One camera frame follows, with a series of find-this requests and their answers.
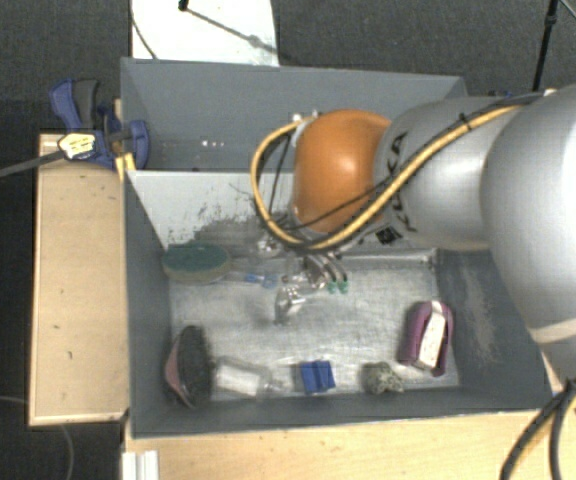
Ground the pale wood flat board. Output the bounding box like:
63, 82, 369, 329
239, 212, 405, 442
28, 133, 131, 427

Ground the purple holder with white label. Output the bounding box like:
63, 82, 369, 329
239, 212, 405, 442
396, 299, 456, 379

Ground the round green and tan sponge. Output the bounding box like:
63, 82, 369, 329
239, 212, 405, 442
161, 241, 233, 286

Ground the grey-green rock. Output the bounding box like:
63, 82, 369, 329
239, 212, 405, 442
361, 361, 406, 396

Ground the grey metal bin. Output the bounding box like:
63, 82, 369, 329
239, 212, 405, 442
118, 56, 555, 439

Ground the black brush with pink back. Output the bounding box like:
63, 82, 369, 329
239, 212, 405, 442
163, 323, 218, 410

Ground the clear bottle with blue cap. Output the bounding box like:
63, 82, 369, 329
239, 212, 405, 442
214, 355, 338, 400

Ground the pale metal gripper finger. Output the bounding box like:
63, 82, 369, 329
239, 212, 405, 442
281, 272, 314, 300
273, 293, 306, 326

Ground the clear tube with blue tips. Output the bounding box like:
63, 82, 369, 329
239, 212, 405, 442
225, 267, 282, 291

